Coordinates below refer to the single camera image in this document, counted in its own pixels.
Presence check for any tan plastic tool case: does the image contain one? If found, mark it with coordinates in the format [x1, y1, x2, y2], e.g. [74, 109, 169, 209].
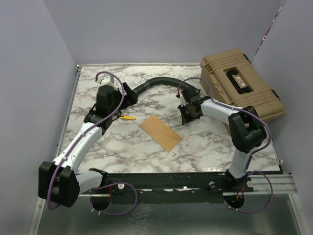
[200, 48, 285, 123]

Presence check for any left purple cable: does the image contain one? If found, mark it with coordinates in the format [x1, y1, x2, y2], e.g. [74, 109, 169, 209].
[47, 71, 138, 216]

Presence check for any yellow utility knife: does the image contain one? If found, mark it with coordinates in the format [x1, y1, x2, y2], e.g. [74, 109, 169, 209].
[119, 116, 136, 120]

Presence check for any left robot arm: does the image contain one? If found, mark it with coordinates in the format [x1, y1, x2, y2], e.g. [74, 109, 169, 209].
[38, 82, 138, 210]

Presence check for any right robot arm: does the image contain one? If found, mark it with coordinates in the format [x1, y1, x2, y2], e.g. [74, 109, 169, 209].
[177, 88, 267, 191]

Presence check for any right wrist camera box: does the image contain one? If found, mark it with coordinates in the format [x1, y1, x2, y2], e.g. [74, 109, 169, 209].
[176, 91, 186, 106]

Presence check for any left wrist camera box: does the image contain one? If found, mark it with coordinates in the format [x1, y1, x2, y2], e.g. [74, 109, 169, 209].
[99, 75, 117, 90]

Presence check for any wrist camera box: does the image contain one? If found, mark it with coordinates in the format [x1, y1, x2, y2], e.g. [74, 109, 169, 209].
[176, 91, 186, 106]
[99, 75, 117, 90]

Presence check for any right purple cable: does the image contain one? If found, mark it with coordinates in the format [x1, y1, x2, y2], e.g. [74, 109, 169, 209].
[177, 77, 274, 213]

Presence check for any black corrugated hose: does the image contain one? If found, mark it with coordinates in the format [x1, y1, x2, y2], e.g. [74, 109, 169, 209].
[133, 76, 201, 97]

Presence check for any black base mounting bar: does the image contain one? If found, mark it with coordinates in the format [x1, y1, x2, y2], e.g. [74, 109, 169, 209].
[88, 167, 255, 204]

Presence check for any purple cable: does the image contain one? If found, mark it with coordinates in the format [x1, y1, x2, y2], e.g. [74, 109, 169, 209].
[177, 77, 274, 213]
[47, 71, 138, 216]

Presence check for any brown kraft envelope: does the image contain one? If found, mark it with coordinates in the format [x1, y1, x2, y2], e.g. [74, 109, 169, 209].
[140, 114, 182, 152]

